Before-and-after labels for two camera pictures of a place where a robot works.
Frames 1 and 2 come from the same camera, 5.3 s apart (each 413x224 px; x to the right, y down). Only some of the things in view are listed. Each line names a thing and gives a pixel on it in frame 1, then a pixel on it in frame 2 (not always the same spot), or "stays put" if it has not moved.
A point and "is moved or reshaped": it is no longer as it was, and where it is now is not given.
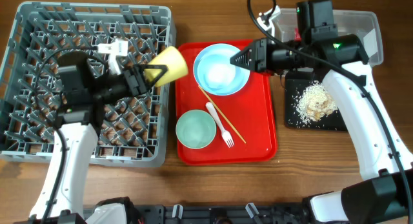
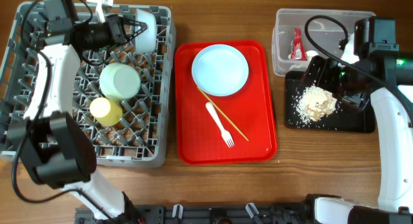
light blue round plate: [214, 73] stays put
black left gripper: [137, 82] to [117, 25]
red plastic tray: [212, 128] stays put
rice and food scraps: [315, 102] stays put
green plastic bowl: [195, 129] is moved or reshaped
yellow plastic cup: [171, 57] to [106, 112]
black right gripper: [261, 57] to [324, 80]
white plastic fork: [226, 136] stays put
